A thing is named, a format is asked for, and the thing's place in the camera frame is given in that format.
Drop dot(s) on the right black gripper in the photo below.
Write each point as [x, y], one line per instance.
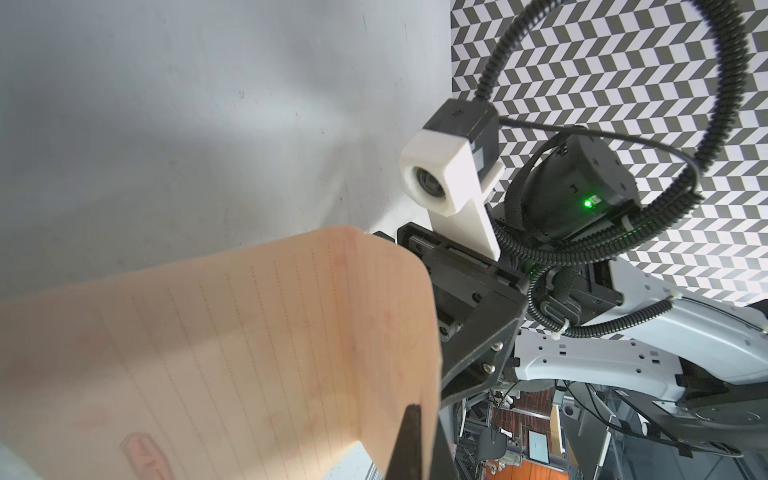
[480, 305]

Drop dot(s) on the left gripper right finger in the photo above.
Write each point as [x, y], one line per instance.
[443, 456]

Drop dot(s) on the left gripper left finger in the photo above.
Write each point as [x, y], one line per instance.
[406, 459]

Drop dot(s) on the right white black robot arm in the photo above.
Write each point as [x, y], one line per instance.
[695, 369]

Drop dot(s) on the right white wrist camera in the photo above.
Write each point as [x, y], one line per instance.
[450, 168]

